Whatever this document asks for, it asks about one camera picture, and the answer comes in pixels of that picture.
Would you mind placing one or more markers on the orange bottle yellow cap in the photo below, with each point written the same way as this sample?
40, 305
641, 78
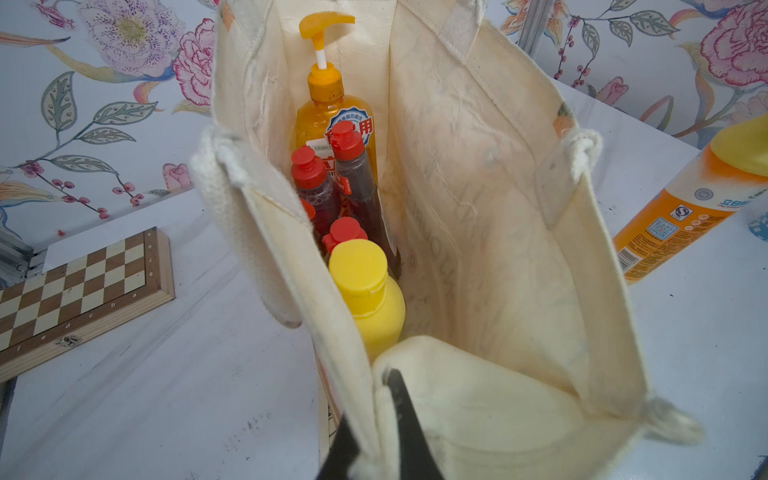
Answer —
728, 174
360, 271

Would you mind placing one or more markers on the cream canvas shopping bag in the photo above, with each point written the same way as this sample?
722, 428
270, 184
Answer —
519, 351

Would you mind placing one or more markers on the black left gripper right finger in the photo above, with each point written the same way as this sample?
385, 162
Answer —
416, 461

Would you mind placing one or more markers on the orange bottle yellow cap front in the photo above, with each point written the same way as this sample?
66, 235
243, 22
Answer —
728, 174

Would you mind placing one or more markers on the red Fairy dish soap bottle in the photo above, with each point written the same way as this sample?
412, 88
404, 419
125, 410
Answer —
316, 189

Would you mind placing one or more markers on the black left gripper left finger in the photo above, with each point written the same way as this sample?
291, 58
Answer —
343, 452

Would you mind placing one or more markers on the large orange pump soap bottle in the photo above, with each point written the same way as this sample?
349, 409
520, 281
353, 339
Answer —
328, 103

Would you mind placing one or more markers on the wooden chess board box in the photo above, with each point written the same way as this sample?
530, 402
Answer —
65, 307

